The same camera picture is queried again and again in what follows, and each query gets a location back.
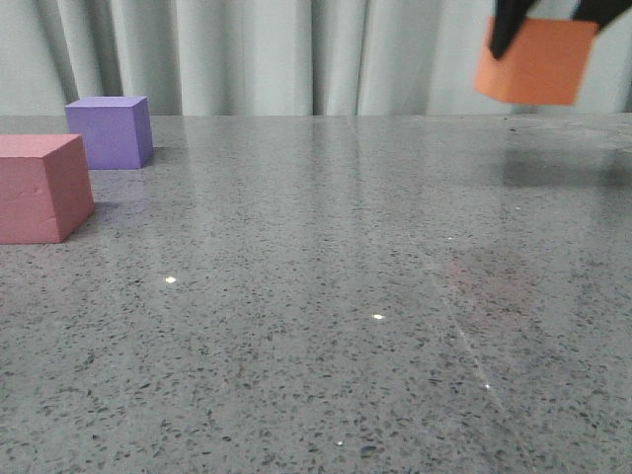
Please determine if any pink foam cube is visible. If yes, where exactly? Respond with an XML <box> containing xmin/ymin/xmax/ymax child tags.
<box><xmin>1</xmin><ymin>134</ymin><xmax>95</xmax><ymax>244</ymax></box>

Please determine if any grey-green curtain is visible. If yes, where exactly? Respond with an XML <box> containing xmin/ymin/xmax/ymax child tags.
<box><xmin>0</xmin><ymin>0</ymin><xmax>632</xmax><ymax>118</ymax></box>

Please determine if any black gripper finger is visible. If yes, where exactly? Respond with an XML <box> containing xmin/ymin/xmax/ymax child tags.
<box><xmin>572</xmin><ymin>0</ymin><xmax>632</xmax><ymax>32</ymax></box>
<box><xmin>489</xmin><ymin>0</ymin><xmax>537</xmax><ymax>59</ymax></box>

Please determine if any orange foam cube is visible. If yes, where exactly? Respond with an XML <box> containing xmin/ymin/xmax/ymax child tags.
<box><xmin>473</xmin><ymin>19</ymin><xmax>597</xmax><ymax>106</ymax></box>

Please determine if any purple foam cube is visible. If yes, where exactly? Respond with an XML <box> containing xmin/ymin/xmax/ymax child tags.
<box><xmin>64</xmin><ymin>96</ymin><xmax>153</xmax><ymax>170</ymax></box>

